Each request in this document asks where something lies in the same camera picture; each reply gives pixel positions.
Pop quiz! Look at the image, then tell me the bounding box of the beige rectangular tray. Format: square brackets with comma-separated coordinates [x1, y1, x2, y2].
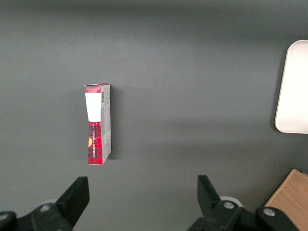
[274, 39, 308, 134]

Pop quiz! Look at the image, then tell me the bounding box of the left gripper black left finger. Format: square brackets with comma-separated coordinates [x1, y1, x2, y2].
[0, 176, 90, 231]

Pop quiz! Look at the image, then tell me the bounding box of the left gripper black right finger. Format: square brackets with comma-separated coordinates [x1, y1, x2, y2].
[186, 175, 298, 231]

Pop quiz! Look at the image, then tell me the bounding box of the red and grey carton box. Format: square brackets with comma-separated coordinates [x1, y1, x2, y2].
[84, 83, 112, 167]

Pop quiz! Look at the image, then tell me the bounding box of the wooden drawer cabinet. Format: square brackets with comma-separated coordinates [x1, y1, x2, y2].
[264, 168, 308, 231]

